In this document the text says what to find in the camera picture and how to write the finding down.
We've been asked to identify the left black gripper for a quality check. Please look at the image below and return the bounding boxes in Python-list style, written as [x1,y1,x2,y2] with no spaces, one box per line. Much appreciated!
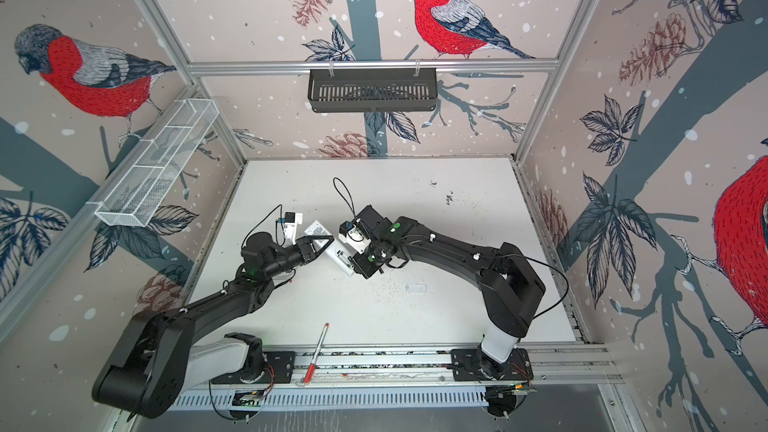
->
[264,236,334,281]

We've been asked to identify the white remote control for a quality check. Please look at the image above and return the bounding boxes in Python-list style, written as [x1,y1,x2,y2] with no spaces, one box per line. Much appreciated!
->
[304,220,355,276]

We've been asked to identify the white battery compartment cover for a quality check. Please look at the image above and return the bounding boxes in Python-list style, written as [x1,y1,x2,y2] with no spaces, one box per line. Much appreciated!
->
[406,284,427,293]

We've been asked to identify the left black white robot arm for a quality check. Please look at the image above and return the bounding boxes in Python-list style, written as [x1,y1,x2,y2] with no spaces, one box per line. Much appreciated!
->
[91,232,334,418]

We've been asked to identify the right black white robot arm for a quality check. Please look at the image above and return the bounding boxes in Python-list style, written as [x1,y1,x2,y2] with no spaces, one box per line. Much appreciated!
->
[339,205,546,378]

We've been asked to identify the black hanging basket shelf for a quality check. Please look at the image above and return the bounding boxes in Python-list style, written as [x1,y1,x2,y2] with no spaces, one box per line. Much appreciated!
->
[307,68,438,113]

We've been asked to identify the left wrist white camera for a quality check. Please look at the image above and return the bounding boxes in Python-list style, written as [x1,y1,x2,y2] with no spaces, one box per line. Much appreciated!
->
[280,211,303,244]

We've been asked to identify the right camera black cable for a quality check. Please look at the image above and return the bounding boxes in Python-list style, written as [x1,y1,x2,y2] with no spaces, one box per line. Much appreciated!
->
[332,177,358,217]

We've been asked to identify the camera black cable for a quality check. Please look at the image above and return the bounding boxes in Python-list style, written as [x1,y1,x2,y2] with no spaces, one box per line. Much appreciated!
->
[332,177,358,217]
[242,203,286,247]

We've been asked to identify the left camera black cable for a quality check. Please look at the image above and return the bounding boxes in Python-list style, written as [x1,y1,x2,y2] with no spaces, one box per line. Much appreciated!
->
[242,203,286,247]

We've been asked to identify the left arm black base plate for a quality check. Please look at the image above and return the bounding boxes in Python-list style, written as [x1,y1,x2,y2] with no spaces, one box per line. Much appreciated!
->
[212,351,296,386]

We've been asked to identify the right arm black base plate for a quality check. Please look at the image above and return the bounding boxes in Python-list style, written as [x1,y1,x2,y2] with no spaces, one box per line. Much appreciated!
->
[447,347,534,382]

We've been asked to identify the white wire mesh shelf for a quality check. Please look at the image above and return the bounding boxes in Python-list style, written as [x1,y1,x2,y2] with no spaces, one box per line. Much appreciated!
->
[95,98,219,227]

